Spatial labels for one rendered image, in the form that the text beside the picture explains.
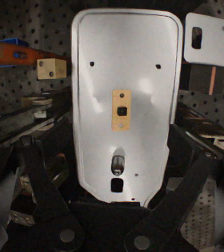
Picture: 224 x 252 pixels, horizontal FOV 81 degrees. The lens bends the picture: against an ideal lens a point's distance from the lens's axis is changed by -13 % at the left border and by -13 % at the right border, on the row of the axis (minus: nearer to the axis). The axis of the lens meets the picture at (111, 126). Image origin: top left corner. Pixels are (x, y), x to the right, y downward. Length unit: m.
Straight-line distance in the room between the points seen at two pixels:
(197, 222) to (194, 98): 0.82
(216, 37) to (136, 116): 0.24
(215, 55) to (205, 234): 1.21
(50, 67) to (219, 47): 0.33
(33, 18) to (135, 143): 0.64
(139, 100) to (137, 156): 0.13
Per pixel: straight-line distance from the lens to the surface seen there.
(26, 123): 0.26
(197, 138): 0.32
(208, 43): 0.36
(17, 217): 0.42
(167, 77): 0.32
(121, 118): 0.30
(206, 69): 0.37
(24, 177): 0.39
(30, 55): 0.28
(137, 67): 0.31
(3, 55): 0.23
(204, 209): 1.09
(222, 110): 0.76
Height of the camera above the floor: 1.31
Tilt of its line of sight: 70 degrees down
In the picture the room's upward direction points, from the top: 167 degrees counter-clockwise
